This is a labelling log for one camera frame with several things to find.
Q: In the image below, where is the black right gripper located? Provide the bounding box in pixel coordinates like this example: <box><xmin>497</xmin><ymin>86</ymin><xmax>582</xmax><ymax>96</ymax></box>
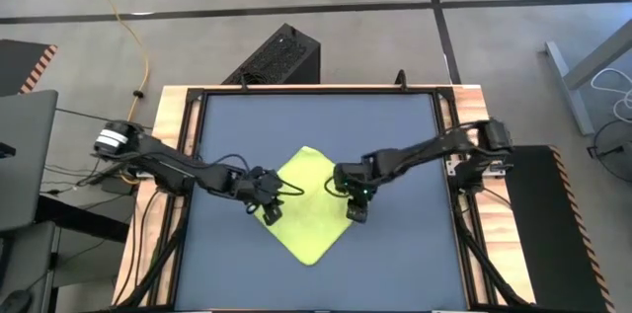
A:
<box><xmin>333</xmin><ymin>161</ymin><xmax>380</xmax><ymax>224</ymax></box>

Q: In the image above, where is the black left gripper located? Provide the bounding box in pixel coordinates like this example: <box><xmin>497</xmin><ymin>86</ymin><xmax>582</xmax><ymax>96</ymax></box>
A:
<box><xmin>235</xmin><ymin>167</ymin><xmax>285</xmax><ymax>227</ymax></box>

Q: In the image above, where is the yellow-green microfibre towel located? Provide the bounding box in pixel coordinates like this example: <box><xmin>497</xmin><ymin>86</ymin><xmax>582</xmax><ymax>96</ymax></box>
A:
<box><xmin>254</xmin><ymin>145</ymin><xmax>355</xmax><ymax>268</ymax></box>

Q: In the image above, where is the blue-grey table mat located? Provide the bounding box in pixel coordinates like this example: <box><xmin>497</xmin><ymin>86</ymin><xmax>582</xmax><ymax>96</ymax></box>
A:
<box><xmin>173</xmin><ymin>93</ymin><xmax>469</xmax><ymax>312</ymax></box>

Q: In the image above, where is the wooden table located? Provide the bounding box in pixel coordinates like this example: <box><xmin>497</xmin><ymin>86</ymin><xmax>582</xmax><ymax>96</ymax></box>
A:
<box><xmin>112</xmin><ymin>84</ymin><xmax>537</xmax><ymax>313</ymax></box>

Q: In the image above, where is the black computer tower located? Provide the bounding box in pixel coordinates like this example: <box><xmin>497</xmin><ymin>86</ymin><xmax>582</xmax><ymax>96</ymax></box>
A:
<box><xmin>221</xmin><ymin>23</ymin><xmax>322</xmax><ymax>86</ymax></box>

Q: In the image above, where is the large black hazard-striped floor mat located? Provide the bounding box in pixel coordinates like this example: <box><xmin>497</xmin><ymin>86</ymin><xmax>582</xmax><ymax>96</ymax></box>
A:
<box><xmin>503</xmin><ymin>144</ymin><xmax>616</xmax><ymax>313</ymax></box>

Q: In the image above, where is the grey metal desk leg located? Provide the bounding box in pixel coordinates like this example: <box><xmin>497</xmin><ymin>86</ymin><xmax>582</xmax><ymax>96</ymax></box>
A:
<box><xmin>544</xmin><ymin>19</ymin><xmax>632</xmax><ymax>137</ymax></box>

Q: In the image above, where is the black round stand base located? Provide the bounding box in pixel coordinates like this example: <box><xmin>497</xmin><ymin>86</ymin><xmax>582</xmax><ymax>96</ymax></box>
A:
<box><xmin>586</xmin><ymin>118</ymin><xmax>632</xmax><ymax>182</ymax></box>

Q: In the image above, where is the black computer mouse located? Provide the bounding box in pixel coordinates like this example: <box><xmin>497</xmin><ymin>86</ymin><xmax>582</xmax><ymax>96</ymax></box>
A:
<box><xmin>0</xmin><ymin>288</ymin><xmax>33</xmax><ymax>313</ymax></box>

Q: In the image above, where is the small black hazard-striped floor mat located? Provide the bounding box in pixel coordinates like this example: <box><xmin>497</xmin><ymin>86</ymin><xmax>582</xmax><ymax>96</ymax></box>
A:
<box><xmin>0</xmin><ymin>39</ymin><xmax>59</xmax><ymax>97</ymax></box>

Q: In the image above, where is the black cable conduit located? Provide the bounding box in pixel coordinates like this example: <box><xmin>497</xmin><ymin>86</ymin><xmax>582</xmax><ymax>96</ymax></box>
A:
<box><xmin>452</xmin><ymin>198</ymin><xmax>530</xmax><ymax>308</ymax></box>
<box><xmin>117</xmin><ymin>189</ymin><xmax>192</xmax><ymax>308</ymax></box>

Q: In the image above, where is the black metal table frame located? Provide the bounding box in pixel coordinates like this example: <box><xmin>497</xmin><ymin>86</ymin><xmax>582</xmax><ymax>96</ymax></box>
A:
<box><xmin>165</xmin><ymin>86</ymin><xmax>495</xmax><ymax>313</ymax></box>

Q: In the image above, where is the yellow floor cable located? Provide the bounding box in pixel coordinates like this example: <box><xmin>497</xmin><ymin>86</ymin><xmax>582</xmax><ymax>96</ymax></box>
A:
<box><xmin>77</xmin><ymin>0</ymin><xmax>151</xmax><ymax>124</ymax></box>

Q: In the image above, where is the white cable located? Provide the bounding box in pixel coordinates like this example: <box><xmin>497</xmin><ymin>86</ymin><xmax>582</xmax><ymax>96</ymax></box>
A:
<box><xmin>590</xmin><ymin>67</ymin><xmax>632</xmax><ymax>124</ymax></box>

